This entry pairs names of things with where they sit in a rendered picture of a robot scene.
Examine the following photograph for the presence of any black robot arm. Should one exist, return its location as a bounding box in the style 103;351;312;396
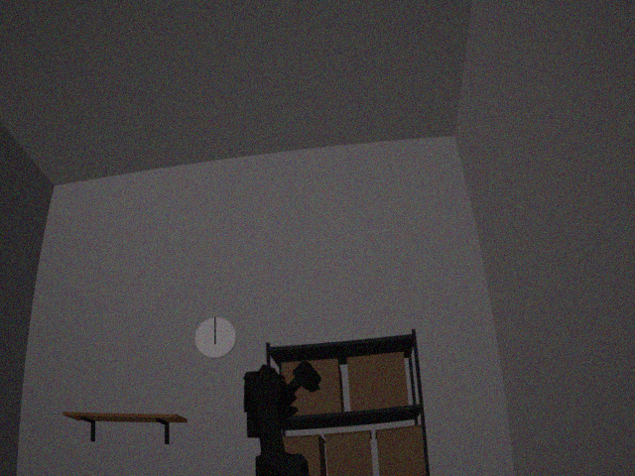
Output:
243;365;310;476

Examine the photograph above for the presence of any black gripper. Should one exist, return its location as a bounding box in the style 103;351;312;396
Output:
278;361;321;424

